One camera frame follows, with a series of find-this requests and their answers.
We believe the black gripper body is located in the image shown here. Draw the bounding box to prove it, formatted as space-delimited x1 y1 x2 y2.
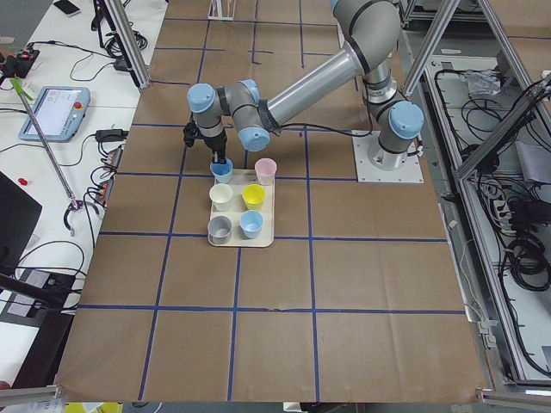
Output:
183 122 227 151

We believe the pink plastic cup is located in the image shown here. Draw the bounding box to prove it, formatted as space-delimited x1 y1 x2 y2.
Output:
255 157 277 186

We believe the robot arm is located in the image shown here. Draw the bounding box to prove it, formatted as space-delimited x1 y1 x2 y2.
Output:
183 1 424 171

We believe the cream plastic cup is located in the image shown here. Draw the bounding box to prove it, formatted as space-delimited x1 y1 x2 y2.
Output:
209 183 233 212

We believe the yellow plastic cup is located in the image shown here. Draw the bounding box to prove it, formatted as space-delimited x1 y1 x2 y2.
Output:
242 184 265 211

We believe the grey plastic cup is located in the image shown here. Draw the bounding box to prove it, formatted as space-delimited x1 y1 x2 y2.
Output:
207 215 232 245

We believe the light blue plastic cup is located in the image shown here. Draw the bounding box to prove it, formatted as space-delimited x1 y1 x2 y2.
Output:
239 210 263 239

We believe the cream rabbit tray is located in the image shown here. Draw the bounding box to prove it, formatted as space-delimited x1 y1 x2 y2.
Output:
210 170 275 248

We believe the left teach pendant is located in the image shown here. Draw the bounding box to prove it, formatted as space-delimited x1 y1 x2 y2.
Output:
33 86 90 143

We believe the smartphone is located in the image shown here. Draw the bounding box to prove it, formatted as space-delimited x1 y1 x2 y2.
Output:
53 0 81 17

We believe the green plastic grabber tool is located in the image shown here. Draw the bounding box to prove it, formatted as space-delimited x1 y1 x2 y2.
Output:
9 77 34 101

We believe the white wire cup rack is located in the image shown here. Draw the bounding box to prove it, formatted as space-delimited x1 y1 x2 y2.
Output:
207 0 237 22

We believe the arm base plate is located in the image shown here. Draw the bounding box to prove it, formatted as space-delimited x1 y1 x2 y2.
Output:
352 130 424 184

